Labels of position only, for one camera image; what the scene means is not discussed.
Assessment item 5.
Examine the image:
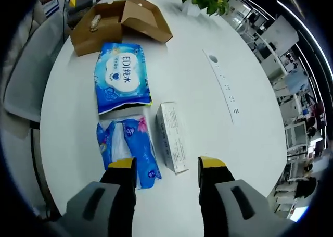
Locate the grey mesh chair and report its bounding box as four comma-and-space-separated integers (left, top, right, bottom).
4, 18, 67, 123

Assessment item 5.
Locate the blue soft tissue pack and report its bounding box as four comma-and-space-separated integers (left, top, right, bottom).
96, 114, 162, 190

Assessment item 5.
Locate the blue white-label wipes pack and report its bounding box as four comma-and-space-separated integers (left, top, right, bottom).
94, 42, 153, 113

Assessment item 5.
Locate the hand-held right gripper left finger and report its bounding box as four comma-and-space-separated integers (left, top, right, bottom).
65, 157, 138, 237

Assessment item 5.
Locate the crumpled beige packet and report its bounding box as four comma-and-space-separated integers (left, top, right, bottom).
89, 14, 102, 32

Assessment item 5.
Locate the white table socket panel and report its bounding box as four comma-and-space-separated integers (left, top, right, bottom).
202, 49, 241, 123

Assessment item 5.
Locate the brown cardboard shoe box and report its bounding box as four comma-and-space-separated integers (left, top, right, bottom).
69, 0, 174, 57

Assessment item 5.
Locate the blue white wall poster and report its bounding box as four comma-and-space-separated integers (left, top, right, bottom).
43, 0, 66, 17

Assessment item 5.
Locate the black cable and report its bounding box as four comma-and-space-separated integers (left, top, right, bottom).
60, 0, 69, 42

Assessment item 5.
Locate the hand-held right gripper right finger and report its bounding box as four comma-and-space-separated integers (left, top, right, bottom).
197, 155, 269, 237

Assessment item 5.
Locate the white printed carton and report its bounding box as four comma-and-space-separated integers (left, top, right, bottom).
155, 101, 190, 176

